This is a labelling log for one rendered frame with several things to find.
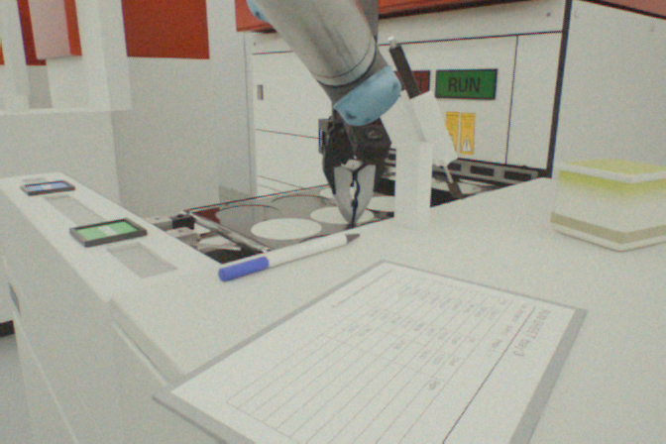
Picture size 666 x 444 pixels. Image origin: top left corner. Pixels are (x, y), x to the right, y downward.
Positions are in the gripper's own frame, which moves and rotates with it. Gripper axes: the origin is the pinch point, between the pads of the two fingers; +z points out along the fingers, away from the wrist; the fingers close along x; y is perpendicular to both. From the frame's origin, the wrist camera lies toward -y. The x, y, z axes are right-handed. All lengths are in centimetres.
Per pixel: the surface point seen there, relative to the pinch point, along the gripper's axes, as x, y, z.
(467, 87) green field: -22.3, 8.7, -18.1
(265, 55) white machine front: 4, 63, -25
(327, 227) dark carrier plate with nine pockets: 4.0, -0.2, 1.3
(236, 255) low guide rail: 16.6, 10.2, 8.0
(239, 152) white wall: -10, 375, 44
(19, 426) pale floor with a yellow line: 84, 94, 91
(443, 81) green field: -20.2, 13.0, -19.1
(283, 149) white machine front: 1, 57, -2
